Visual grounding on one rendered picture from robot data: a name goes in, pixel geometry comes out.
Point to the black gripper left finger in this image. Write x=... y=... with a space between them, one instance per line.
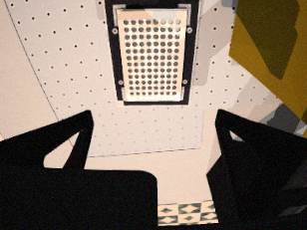
x=31 y=147

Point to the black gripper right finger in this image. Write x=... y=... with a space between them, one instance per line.
x=284 y=172

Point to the yellow open-top bin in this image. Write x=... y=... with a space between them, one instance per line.
x=269 y=41

